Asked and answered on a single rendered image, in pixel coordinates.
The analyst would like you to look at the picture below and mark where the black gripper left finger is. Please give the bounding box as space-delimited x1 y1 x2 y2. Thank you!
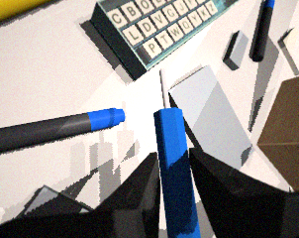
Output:
0 152 161 238

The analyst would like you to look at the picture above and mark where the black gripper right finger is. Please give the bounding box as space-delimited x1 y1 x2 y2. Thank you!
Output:
188 147 299 238

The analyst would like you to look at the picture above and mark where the blue stylus with grey tip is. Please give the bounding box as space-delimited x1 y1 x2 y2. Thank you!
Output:
153 68 201 238

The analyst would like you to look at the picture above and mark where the black stylus with blue tip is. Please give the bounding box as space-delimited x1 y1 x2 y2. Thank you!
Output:
252 0 275 62
0 107 126 153

